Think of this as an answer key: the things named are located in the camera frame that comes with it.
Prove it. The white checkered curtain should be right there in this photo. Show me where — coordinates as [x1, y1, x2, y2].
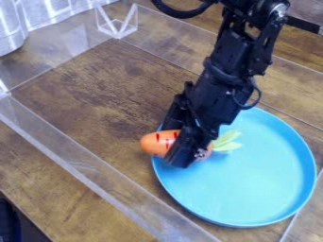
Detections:
[0, 0, 119, 57]

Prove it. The clear acrylic corner bracket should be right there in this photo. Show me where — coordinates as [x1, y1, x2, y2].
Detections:
[95, 4, 138, 40]

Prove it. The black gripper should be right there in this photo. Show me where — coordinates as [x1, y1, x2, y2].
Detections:
[162, 58, 259, 168]

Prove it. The clear acrylic front barrier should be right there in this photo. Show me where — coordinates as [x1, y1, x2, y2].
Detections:
[0, 80, 222, 242]

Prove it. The blue plastic plate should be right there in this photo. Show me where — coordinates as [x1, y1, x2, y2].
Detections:
[151, 108, 317, 228]

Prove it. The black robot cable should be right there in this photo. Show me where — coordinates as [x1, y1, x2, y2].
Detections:
[150, 0, 216, 19]

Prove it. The orange toy carrot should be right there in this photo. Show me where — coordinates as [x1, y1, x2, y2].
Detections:
[140, 130, 243, 161]

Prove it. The clear acrylic back barrier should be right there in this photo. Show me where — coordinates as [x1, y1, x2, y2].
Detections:
[0, 3, 323, 129]

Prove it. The clear acrylic barrier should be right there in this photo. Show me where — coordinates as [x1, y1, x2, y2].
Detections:
[0, 80, 222, 242]
[0, 3, 323, 129]

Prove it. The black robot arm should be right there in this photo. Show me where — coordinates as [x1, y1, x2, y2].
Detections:
[151, 0, 290, 168]

